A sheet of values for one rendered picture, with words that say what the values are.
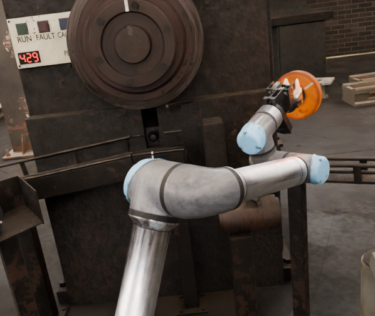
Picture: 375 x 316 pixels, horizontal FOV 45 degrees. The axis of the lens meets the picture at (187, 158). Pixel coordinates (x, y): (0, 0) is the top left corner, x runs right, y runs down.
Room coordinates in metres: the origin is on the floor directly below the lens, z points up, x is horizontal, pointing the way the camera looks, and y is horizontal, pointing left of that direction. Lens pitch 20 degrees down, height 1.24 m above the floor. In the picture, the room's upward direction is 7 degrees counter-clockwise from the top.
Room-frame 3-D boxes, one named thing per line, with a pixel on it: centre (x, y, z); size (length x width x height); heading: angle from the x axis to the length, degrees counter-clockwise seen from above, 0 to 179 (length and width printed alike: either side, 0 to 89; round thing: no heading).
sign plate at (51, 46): (1.74, 0.46, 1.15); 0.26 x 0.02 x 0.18; 88
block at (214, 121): (1.63, -0.11, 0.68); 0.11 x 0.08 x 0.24; 178
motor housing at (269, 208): (1.47, -0.20, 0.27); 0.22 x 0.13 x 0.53; 88
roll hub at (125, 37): (1.52, 0.13, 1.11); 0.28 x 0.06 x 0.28; 88
